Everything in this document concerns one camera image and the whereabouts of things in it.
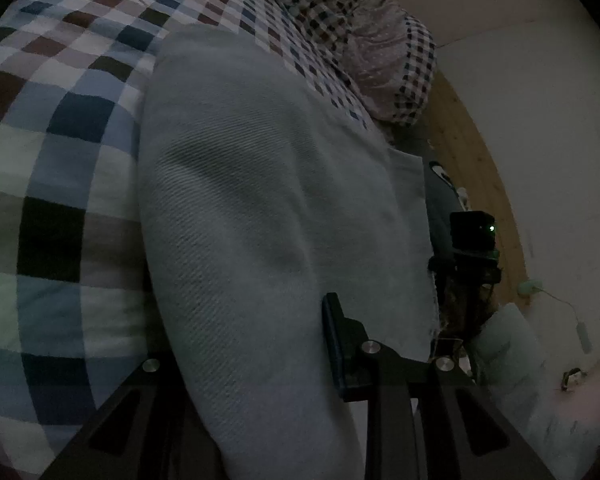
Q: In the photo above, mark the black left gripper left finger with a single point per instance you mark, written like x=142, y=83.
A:
x=148, y=429

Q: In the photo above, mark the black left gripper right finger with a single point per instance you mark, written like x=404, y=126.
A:
x=424, y=420

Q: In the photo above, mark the green fleece garment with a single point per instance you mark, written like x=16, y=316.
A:
x=257, y=198

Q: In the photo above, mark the teal cartoon pillow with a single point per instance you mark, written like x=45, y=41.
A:
x=440, y=193

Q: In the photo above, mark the wooden headboard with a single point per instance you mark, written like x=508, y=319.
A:
x=462, y=151

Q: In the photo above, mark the white pillow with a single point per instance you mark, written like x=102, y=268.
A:
x=562, y=427

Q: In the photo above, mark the checkered bed sheet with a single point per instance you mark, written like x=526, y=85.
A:
x=73, y=74

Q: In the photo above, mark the checkered crumpled quilt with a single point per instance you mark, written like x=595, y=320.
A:
x=386, y=56

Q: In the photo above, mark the white wall plug charger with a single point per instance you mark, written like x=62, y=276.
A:
x=529, y=288

